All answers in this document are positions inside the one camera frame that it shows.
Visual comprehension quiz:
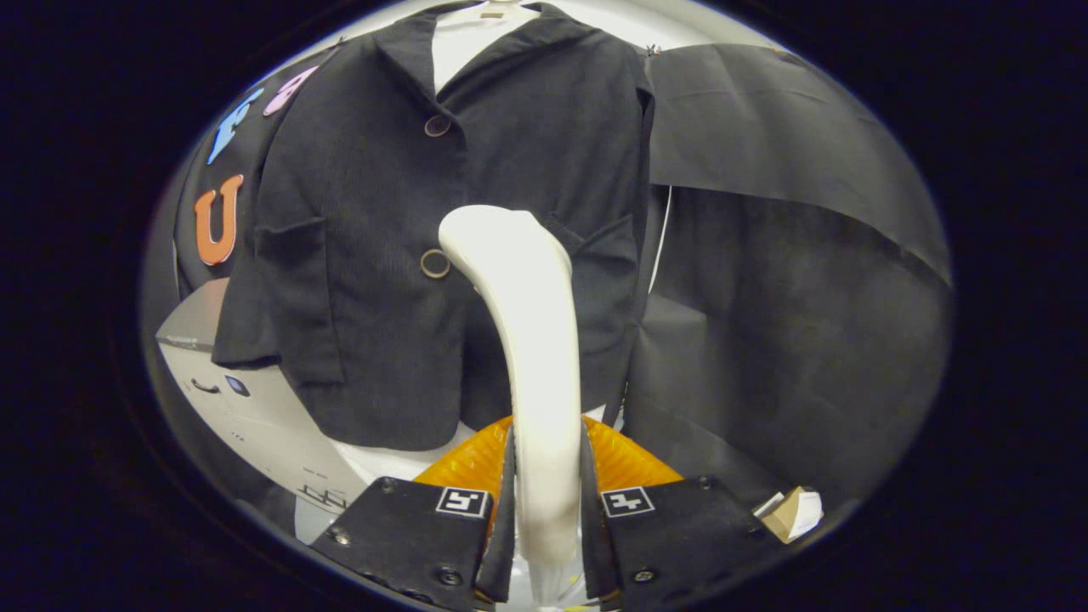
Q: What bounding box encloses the black backdrop cloth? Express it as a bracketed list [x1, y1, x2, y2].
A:
[144, 38, 953, 511]

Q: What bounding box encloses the white mannequin torso on stand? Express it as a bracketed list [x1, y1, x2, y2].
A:
[327, 0, 626, 485]

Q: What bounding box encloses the small cardboard box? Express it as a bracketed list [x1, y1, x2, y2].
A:
[752, 486, 824, 545]

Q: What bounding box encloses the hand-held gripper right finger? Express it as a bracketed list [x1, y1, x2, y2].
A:
[581, 415, 783, 606]

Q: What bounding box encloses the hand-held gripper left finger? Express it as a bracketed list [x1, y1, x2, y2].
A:
[310, 415, 518, 611]

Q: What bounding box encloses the grey cabinet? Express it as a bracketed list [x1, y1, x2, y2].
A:
[156, 279, 371, 515]

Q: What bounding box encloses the white garment steamer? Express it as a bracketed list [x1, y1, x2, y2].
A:
[438, 205, 586, 609]

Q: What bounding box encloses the black jacket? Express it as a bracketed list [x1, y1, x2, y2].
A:
[212, 3, 655, 451]

